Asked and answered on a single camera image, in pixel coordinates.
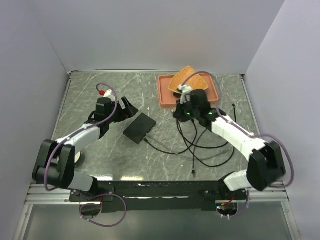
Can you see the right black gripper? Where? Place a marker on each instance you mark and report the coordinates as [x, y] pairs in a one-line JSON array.
[[178, 114]]

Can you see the aluminium frame rail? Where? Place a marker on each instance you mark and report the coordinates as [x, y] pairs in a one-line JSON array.
[[37, 195]]

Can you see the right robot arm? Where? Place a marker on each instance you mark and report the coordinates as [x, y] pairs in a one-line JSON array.
[[265, 159]]

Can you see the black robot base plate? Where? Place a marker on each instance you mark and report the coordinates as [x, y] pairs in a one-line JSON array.
[[116, 196]]

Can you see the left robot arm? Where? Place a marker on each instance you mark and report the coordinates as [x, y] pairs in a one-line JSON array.
[[55, 163]]

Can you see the woven bamboo basket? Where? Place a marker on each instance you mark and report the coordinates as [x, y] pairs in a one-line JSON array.
[[196, 82]]

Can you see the terracotta plastic tray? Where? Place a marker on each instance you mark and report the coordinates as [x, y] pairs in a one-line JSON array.
[[167, 99]]

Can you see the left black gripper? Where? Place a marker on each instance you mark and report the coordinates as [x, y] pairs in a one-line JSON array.
[[130, 111]]

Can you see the white tape roll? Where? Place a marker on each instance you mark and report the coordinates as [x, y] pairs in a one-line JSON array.
[[78, 159]]

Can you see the black network switch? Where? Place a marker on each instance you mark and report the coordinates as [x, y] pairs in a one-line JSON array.
[[139, 128]]

